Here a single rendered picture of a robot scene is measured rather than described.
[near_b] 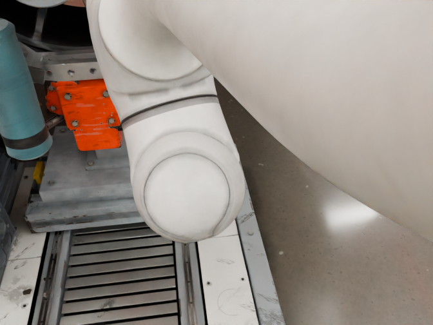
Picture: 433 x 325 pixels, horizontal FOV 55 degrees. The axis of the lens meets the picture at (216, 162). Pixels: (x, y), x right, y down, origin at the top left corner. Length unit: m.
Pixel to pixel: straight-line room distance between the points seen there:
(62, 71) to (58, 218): 0.47
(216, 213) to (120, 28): 0.17
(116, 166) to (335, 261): 0.69
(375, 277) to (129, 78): 1.05
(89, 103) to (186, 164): 0.63
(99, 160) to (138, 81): 0.88
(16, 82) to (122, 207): 0.52
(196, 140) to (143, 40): 0.09
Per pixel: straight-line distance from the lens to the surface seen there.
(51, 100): 0.96
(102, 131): 0.98
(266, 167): 1.53
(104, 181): 1.19
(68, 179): 1.23
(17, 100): 0.83
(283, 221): 1.36
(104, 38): 0.37
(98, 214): 1.22
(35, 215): 1.24
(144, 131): 0.38
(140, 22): 0.33
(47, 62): 0.93
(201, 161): 0.33
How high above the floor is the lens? 1.03
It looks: 42 degrees down
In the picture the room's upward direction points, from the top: straight up
